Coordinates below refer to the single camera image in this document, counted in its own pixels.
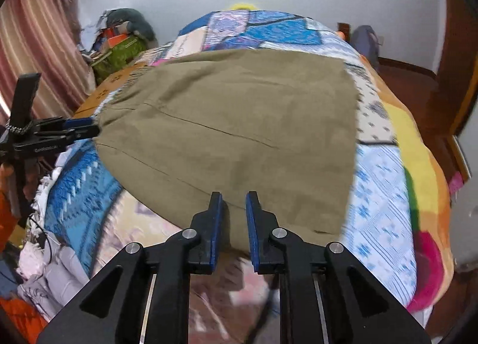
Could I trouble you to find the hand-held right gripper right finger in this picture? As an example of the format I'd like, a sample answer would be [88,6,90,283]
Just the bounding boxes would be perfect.
[245,191,431,344]

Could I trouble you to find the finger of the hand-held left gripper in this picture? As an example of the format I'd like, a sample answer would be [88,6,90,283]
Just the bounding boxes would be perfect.
[37,116,95,130]
[37,125,102,143]

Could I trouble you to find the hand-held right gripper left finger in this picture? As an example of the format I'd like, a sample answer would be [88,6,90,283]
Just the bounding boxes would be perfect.
[35,192,225,344]

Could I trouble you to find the olive khaki pants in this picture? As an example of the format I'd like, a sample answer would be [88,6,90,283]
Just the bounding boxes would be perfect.
[91,49,360,248]

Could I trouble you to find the green patterned cloth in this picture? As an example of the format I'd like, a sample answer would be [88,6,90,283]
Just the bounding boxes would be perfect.
[91,36,148,85]

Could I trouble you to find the striped pink curtain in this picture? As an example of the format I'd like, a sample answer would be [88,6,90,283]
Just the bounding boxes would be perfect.
[0,0,96,126]

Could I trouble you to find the grey stuffed bag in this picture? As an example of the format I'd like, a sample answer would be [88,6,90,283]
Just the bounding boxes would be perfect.
[105,8,157,40]

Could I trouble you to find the pile of white cloths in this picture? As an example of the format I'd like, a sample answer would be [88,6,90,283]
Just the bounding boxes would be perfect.
[15,174,96,317]

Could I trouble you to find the colourful patchwork blanket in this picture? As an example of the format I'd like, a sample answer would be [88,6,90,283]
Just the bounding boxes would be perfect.
[37,9,455,317]

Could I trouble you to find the orange cloth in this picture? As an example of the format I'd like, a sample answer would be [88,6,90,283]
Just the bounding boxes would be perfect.
[0,295,47,344]

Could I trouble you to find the grey backpack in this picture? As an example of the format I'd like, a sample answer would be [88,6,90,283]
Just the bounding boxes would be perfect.
[351,25,381,70]

